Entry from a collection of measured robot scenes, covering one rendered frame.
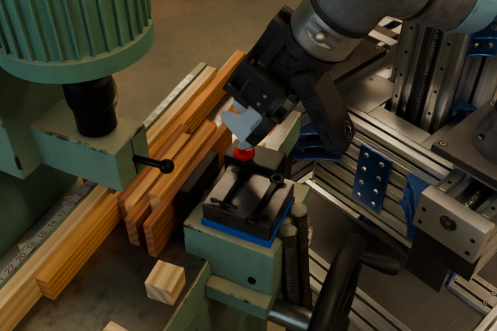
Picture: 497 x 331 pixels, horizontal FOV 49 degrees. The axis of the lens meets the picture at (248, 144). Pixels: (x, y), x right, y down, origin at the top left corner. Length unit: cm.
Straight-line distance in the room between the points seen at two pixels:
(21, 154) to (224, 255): 30
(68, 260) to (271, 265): 27
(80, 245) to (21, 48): 30
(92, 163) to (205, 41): 230
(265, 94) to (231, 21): 256
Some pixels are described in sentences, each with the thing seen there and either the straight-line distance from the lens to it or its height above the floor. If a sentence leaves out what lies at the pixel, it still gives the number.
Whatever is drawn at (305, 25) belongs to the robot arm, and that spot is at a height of 125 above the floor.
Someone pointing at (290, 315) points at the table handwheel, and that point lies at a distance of 82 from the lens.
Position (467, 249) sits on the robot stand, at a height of 71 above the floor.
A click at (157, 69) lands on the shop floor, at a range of 280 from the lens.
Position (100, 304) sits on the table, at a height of 90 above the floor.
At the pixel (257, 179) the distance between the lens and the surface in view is 74.
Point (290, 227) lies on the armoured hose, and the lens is 72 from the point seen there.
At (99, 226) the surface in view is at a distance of 80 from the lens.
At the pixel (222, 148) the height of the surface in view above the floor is 94.
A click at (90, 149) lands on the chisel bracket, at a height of 106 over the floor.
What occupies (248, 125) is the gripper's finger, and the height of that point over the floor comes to 109.
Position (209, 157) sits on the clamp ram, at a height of 99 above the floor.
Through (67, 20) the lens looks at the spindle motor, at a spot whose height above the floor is 127.
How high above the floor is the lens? 152
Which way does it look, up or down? 41 degrees down
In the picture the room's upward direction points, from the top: straight up
